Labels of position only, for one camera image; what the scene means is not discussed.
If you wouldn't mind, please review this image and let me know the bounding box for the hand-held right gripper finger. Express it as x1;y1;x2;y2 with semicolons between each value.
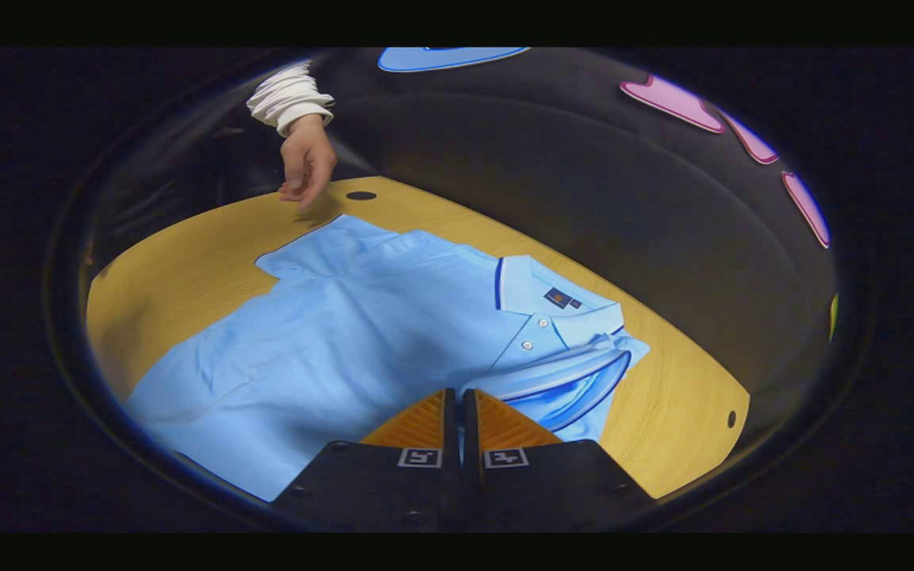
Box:
461;387;655;534
269;387;459;534

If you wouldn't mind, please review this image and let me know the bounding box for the light blue polo T-shirt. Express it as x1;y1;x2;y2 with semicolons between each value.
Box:
122;214;651;504

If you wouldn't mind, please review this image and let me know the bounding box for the black backdrop cloth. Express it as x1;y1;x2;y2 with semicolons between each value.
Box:
84;48;839;397

